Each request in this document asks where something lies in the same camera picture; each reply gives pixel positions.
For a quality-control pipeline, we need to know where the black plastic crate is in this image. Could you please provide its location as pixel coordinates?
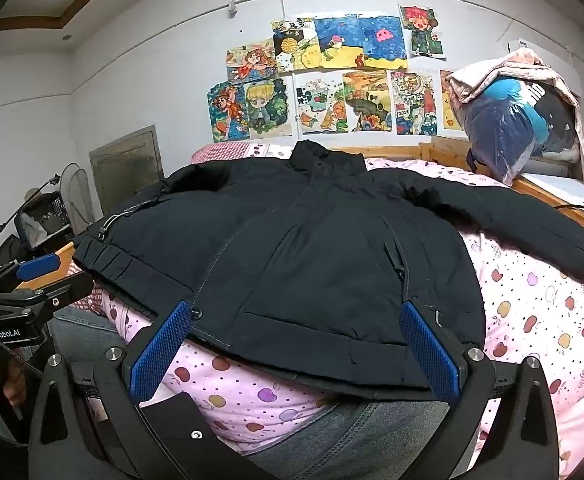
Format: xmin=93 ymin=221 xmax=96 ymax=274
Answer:
xmin=14 ymin=192 xmax=75 ymax=251

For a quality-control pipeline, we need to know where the wooden bed frame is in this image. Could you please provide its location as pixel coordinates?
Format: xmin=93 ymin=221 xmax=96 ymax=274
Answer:
xmin=19 ymin=141 xmax=584 ymax=291

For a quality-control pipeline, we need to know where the clear bag of blue bedding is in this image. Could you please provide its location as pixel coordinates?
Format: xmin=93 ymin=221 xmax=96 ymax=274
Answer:
xmin=449 ymin=62 xmax=580 ymax=186

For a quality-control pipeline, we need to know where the pink apple-print quilt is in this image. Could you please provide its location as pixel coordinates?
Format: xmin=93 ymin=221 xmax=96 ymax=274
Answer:
xmin=94 ymin=142 xmax=584 ymax=480

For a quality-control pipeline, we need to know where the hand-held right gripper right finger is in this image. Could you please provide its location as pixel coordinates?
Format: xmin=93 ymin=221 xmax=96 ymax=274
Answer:
xmin=399 ymin=301 xmax=560 ymax=480

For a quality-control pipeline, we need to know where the white mattress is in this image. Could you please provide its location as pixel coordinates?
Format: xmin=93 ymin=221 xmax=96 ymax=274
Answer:
xmin=516 ymin=170 xmax=584 ymax=213

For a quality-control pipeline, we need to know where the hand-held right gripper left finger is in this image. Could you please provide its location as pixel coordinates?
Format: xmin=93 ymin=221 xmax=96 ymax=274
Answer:
xmin=28 ymin=300 xmax=195 ymax=480

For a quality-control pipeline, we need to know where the group of colourful wall drawings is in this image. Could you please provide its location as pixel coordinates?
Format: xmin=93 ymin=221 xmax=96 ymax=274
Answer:
xmin=208 ymin=4 xmax=467 ymax=143

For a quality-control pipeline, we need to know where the black padded jacket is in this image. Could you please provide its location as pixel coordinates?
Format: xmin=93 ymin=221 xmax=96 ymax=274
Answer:
xmin=72 ymin=140 xmax=584 ymax=403

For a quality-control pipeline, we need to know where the pink floral blanket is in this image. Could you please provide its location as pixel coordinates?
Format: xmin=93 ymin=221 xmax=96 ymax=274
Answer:
xmin=446 ymin=50 xmax=584 ymax=186

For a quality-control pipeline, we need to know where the person's left hand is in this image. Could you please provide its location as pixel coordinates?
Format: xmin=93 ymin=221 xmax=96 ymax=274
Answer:
xmin=2 ymin=360 xmax=29 ymax=408

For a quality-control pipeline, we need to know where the grey framed wall panel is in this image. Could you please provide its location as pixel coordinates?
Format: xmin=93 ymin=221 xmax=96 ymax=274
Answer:
xmin=89 ymin=125 xmax=165 ymax=221

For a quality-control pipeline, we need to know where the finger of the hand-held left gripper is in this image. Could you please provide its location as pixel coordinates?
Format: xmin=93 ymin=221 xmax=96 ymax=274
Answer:
xmin=0 ymin=254 xmax=62 ymax=288
xmin=0 ymin=272 xmax=96 ymax=313

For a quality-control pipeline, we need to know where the wire standing fan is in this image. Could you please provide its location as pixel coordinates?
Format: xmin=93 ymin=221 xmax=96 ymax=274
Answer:
xmin=61 ymin=162 xmax=100 ymax=236

